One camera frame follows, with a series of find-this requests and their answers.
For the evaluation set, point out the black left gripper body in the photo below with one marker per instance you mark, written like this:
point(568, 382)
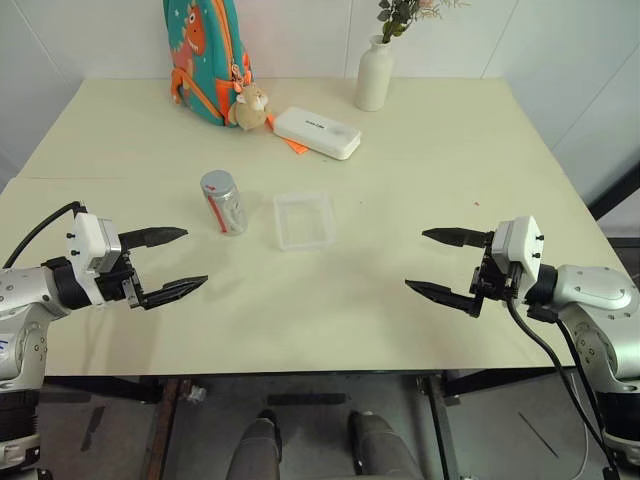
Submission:
point(117, 287)

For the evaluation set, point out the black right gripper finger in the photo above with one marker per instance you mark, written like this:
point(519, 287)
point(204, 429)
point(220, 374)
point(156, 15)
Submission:
point(440, 292)
point(455, 235)

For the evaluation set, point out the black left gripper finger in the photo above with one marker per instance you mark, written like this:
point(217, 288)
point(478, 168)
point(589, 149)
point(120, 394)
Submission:
point(175, 290)
point(155, 235)

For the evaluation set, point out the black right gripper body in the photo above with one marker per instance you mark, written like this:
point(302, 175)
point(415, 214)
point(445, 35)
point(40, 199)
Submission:
point(490, 282)

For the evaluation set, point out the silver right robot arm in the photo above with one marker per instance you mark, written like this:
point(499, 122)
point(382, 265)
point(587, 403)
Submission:
point(595, 300)

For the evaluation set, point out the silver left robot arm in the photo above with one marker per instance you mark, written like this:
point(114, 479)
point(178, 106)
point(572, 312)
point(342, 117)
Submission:
point(22, 295)

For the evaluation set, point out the clear plastic jar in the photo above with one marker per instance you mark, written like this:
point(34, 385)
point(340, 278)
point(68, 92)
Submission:
point(224, 202)

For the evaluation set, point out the clear plastic rectangular container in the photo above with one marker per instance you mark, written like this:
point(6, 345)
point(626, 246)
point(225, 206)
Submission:
point(303, 220)

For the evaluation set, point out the orange flat card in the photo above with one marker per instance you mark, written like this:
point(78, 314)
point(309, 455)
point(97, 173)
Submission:
point(296, 146)

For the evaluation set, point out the white rectangular case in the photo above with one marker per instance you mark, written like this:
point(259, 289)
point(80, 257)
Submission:
point(317, 132)

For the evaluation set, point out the dark rounded left foot shape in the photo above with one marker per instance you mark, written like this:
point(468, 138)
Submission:
point(257, 445)

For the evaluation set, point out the white ribbed ceramic vase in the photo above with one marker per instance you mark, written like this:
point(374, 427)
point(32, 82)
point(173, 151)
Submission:
point(374, 75)

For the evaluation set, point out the teal dinosaur backpack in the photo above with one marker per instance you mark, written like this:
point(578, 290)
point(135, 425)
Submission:
point(200, 55)

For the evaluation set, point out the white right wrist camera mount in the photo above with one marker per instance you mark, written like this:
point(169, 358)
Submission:
point(520, 245)

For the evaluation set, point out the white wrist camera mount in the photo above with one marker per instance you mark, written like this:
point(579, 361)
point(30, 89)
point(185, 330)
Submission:
point(89, 239)
point(520, 245)

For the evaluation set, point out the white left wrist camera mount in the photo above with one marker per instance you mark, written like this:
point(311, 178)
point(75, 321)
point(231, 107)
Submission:
point(89, 239)

